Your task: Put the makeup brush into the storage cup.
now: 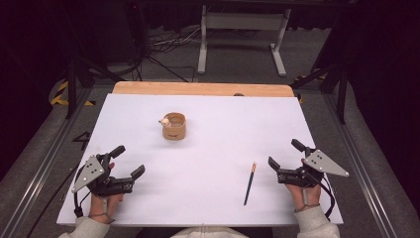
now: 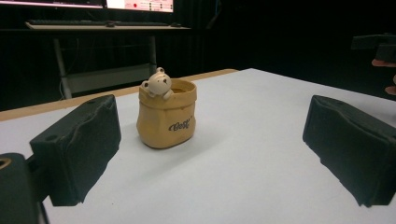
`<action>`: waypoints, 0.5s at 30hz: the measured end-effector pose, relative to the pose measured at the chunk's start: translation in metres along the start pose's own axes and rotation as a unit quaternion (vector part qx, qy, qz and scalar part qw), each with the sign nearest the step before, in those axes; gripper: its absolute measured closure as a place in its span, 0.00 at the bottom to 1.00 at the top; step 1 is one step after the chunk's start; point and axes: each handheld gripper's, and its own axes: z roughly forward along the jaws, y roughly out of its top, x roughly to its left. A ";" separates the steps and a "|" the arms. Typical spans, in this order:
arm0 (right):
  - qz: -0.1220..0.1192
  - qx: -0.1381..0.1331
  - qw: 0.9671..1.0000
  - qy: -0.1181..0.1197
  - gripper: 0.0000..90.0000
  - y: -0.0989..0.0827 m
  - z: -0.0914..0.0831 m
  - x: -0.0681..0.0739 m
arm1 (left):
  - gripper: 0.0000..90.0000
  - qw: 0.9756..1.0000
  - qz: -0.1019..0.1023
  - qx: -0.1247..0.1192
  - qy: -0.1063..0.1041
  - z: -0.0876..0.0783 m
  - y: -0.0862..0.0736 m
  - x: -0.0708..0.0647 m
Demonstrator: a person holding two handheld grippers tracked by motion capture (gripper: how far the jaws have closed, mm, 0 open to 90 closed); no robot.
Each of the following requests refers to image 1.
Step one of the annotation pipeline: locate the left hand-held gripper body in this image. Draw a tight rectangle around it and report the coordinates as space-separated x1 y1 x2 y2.
71 153 134 198

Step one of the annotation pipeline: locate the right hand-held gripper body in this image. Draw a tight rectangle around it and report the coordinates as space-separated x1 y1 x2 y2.
276 147 351 189

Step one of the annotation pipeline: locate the dark striped pencil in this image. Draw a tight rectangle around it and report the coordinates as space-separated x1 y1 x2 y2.
243 161 258 207

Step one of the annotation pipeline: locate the person's left hand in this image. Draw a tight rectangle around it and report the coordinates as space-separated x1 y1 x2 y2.
88 162 125 224

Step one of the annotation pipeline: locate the person's right hand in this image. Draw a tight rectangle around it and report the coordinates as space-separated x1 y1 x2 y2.
284 158 322 213

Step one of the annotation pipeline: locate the white table cover board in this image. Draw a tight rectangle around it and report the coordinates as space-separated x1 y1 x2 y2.
55 92 344 228

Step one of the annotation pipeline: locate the yellow black floor tape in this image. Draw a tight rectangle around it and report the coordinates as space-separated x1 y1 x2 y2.
49 79 97 107

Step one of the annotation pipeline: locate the wooden table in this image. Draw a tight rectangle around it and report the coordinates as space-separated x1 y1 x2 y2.
111 80 295 98

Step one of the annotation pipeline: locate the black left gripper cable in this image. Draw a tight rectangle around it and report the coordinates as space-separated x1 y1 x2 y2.
72 167 92 218

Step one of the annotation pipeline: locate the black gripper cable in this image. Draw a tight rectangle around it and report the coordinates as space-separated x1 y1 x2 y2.
72 167 92 218
315 174 337 220

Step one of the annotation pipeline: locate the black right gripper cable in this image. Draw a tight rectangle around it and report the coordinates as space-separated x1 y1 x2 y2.
315 174 337 220

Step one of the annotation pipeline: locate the aluminium floor rail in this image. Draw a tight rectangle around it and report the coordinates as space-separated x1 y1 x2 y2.
0 86 94 238
322 92 399 238

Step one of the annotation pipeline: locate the bundle of floor cables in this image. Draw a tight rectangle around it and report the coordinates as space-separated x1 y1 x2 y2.
125 0 203 83

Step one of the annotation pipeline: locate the white metal stand frame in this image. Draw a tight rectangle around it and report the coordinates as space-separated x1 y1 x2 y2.
196 4 292 78

